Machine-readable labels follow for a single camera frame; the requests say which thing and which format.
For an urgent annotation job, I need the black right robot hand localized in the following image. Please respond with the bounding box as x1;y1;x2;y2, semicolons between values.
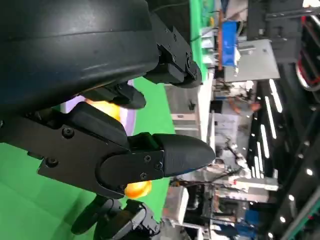
71;194;162;240

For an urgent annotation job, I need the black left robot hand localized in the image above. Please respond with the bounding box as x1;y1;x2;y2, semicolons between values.
0;0;217;200

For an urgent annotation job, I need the orange white toy bread roll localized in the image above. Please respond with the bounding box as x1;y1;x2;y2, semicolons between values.
124;180;153;200
84;98;122;123

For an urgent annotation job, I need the lilac plate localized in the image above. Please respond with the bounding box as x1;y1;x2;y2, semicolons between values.
61;79;138;137

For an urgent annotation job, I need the green table cloth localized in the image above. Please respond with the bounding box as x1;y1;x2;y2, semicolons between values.
0;0;213;240

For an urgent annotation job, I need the white ceiling light strip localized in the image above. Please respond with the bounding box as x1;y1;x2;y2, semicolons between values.
259;124;270;158
264;96;277;140
268;78;283;113

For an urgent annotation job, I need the blue box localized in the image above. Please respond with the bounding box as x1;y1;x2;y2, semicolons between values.
221;21;238;67

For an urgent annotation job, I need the person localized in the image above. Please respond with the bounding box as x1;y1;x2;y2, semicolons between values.
227;96;263;116

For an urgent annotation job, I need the grey metal panel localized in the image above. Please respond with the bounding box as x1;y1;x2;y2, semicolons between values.
223;38;280;82

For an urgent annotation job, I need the red cable loop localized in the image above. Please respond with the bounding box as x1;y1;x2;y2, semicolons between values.
296;16;320;89

